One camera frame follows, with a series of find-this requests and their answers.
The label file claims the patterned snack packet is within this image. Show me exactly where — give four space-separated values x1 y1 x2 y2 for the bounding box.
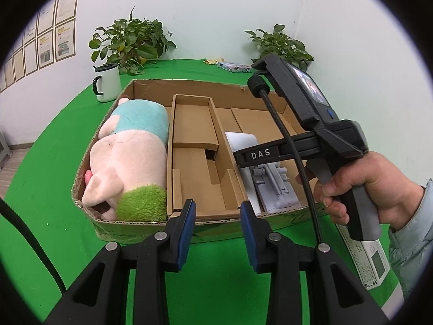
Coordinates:
217 61 254 74

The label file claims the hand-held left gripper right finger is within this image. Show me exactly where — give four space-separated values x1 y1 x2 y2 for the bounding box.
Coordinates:
240 200 389 325

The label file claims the white mug with black handle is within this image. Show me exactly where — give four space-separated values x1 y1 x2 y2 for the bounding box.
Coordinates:
92 63 122 103

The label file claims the white and green carton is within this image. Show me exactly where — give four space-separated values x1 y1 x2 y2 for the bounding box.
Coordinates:
336 225 391 291

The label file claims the grey vacuum brush head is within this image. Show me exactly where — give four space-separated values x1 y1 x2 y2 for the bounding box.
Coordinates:
242 162 301 215

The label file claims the large potted green plant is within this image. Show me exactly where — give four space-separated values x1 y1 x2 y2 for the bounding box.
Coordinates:
88 7 177 76

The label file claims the hand-held gripper black cable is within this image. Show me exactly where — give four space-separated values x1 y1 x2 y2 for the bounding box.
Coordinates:
246 74 325 246
0 198 67 293

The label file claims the pink plush pig toy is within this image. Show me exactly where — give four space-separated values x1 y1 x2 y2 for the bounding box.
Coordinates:
81 97 170 222

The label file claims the person's right hand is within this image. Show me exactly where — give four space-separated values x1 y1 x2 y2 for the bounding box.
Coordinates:
294 151 425 231

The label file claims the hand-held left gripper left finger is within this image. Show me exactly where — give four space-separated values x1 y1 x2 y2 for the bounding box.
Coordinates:
44 199 197 325

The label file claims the small potted green plant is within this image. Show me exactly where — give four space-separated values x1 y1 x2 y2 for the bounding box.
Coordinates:
244 24 314 72

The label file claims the right hand-held gripper black cable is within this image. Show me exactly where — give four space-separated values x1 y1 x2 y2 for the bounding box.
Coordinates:
246 74 325 246

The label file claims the person's right forearm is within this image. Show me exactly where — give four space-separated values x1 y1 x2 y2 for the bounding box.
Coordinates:
388 179 433 299

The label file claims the brown cardboard insert tray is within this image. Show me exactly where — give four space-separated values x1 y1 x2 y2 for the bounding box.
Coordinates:
166 94 305 220

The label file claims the wall of framed certificates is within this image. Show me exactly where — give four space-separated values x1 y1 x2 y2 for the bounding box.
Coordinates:
0 0 82 92

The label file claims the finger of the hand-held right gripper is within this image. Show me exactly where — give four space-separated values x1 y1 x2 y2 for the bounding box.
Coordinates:
233 131 321 169

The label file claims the brown cardboard box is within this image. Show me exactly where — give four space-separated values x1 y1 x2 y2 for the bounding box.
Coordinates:
71 79 330 244

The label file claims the left hand-held gripper black cable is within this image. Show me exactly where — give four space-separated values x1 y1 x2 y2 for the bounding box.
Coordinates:
0 198 67 293

